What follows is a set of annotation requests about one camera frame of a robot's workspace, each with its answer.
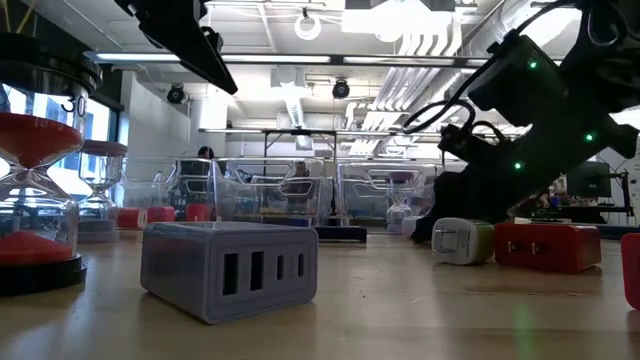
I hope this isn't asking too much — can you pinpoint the grey lavender multiport charger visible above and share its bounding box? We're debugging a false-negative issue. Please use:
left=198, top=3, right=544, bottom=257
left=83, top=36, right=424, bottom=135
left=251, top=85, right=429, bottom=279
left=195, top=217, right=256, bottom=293
left=140, top=221, right=320, bottom=326

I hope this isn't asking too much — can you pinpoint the black metal workstation frame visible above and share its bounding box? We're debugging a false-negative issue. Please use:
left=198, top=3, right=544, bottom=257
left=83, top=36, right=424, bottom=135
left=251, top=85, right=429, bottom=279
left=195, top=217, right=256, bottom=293
left=198, top=127, right=451, bottom=166

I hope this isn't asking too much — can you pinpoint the clear plastic bin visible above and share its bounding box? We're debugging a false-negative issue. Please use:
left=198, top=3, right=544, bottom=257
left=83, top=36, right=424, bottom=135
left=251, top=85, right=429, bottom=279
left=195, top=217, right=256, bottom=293
left=337, top=160, right=441, bottom=231
left=212, top=156, right=329, bottom=227
left=117, top=155, right=217, bottom=229

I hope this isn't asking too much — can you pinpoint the green and white charger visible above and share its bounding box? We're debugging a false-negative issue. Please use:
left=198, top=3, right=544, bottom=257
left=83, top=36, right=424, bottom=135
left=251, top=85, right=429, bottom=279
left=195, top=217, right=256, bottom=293
left=431, top=216, right=495, bottom=267

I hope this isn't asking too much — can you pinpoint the small red charger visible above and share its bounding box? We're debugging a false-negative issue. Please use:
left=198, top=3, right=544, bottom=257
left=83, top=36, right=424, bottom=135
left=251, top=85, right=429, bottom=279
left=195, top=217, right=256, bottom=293
left=185, top=203, right=212, bottom=223
left=146, top=205, right=177, bottom=224

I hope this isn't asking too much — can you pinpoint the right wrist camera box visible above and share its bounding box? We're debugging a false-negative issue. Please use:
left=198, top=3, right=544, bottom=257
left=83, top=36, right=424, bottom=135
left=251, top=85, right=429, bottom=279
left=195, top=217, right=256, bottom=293
left=438, top=122, right=501, bottom=164

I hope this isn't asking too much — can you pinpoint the black overhead light bar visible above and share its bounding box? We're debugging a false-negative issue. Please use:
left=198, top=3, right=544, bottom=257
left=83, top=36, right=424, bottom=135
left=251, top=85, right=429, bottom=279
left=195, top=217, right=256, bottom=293
left=84, top=49, right=501, bottom=70

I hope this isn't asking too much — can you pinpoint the black computer monitor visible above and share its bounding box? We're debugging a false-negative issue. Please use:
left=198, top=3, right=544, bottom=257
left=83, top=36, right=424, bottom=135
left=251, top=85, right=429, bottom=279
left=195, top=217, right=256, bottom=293
left=567, top=160, right=612, bottom=199

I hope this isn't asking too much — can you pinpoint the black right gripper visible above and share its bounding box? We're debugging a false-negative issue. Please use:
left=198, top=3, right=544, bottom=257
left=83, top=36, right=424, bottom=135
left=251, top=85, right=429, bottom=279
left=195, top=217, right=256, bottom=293
left=410, top=164, right=521, bottom=245

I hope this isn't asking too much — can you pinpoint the black capped red sand hourglass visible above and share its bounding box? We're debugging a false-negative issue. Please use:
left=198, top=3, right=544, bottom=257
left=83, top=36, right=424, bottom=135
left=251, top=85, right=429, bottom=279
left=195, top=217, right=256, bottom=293
left=0, top=32, right=105, bottom=298

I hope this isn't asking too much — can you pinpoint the pink charger with white end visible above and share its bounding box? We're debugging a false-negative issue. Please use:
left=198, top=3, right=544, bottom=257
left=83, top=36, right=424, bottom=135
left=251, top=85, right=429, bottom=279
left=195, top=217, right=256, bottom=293
left=116, top=207, right=149, bottom=231

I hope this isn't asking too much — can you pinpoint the white ring ceiling fixture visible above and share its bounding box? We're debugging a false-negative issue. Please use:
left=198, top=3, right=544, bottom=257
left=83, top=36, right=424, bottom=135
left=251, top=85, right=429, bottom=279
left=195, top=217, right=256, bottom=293
left=293, top=12, right=323, bottom=42

